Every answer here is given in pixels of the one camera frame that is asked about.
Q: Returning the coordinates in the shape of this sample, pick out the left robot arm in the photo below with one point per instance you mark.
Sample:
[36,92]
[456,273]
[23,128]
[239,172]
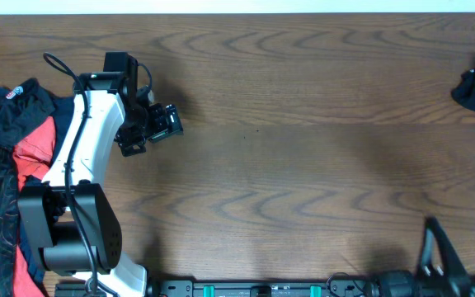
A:
[71,227]

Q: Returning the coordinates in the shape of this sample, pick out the red garment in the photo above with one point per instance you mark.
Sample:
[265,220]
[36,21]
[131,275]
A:
[32,156]

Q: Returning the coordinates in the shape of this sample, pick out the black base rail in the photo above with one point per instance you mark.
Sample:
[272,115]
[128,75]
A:
[337,285]

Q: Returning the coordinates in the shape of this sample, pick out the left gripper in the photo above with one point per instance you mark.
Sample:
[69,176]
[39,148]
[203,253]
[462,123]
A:
[162,129]

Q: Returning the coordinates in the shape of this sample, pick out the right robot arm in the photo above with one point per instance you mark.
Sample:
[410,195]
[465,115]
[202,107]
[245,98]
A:
[405,283]

